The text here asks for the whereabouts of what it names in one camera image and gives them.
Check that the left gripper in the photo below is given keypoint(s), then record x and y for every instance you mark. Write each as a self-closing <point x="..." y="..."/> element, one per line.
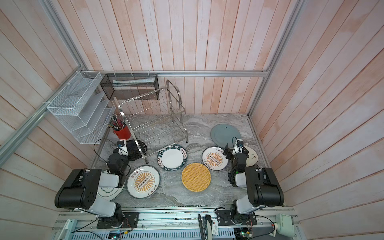
<point x="133" y="147"/>

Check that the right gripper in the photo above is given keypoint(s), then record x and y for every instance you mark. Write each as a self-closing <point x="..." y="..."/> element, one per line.
<point x="229" y="153"/>

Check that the large orange sunburst plate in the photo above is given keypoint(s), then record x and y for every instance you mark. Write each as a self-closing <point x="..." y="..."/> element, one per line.
<point x="143" y="182"/>

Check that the green rim white plate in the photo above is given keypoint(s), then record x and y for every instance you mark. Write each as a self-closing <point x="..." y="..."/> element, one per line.
<point x="172" y="158"/>

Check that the steel two-tier dish rack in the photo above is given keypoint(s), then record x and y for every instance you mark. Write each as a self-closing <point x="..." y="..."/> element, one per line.
<point x="155" y="119"/>

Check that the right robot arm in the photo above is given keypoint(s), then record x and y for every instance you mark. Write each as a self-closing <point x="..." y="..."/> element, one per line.
<point x="263" y="188"/>

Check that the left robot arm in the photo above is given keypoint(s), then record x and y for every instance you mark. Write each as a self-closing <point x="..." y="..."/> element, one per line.
<point x="80" y="189"/>

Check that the cream floral plate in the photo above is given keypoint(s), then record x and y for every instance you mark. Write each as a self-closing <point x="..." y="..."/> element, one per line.
<point x="253" y="157"/>

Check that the red pencil cup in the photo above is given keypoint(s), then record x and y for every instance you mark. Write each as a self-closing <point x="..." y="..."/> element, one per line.
<point x="122" y="133"/>

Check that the small orange sunburst plate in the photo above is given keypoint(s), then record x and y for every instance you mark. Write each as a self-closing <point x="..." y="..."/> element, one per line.
<point x="214" y="158"/>

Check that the grey-green round plate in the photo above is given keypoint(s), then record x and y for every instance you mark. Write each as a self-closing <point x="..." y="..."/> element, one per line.
<point x="222" y="135"/>

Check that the yellow woven round plate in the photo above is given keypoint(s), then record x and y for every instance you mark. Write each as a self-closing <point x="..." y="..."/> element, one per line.
<point x="196" y="177"/>

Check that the white plate green characters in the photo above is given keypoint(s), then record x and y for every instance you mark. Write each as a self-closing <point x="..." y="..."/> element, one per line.
<point x="110" y="193"/>

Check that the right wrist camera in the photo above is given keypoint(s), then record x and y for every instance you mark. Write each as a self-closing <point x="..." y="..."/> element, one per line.
<point x="238" y="146"/>

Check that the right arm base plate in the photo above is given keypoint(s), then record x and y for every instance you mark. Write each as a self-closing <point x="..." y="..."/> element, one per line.
<point x="231" y="218"/>

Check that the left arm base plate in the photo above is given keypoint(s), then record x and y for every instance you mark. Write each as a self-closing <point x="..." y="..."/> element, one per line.
<point x="126" y="220"/>

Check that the black mesh wall basket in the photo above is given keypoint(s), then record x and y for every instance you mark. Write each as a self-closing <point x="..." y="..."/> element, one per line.
<point x="127" y="86"/>

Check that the white wire wall shelf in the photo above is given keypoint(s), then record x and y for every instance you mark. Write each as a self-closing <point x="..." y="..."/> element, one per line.
<point x="82" y="111"/>

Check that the white box camera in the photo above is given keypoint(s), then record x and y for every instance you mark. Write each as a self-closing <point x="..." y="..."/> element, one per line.
<point x="284" y="225"/>

